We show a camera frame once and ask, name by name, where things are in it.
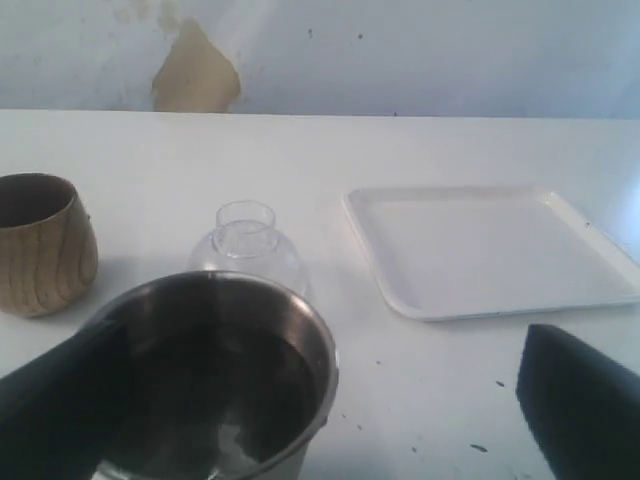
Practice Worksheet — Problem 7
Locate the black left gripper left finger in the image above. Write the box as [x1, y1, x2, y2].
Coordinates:
[0, 319, 131, 480]

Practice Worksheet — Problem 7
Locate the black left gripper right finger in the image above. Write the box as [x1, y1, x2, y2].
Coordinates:
[516, 324, 639, 479]

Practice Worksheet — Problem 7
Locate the stainless steel cup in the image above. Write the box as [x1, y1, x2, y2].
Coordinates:
[90, 271, 339, 479]

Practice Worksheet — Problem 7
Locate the brown wooden cup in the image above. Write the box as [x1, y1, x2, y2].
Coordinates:
[1, 172, 98, 318]

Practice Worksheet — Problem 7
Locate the clear dome lid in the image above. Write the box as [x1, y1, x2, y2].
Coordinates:
[187, 200, 309, 297]

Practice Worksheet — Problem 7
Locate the white rectangular tray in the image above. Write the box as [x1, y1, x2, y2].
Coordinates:
[343, 186, 639, 322]

